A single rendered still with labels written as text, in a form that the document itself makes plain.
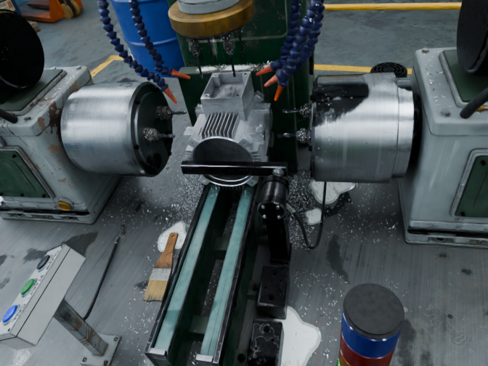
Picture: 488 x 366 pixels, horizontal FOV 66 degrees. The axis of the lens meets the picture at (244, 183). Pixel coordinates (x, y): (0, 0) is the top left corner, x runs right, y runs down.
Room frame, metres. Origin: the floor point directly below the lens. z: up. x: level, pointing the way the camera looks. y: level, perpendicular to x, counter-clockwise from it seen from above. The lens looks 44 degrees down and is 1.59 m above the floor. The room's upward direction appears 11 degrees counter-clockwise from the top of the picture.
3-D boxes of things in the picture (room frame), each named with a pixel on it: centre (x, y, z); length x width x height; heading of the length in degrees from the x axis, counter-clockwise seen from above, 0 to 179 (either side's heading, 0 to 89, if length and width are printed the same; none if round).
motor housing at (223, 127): (0.78, 0.01, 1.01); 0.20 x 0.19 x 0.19; 161
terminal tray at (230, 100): (0.82, -0.01, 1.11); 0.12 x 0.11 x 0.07; 161
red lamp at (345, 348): (0.17, -0.10, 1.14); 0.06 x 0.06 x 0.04
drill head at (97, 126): (0.89, 0.34, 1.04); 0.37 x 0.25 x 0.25; 71
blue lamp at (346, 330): (0.17, -0.10, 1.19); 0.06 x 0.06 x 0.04
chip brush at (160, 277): (0.59, 0.24, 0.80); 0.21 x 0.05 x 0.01; 164
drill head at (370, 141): (0.67, -0.31, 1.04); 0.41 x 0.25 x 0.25; 71
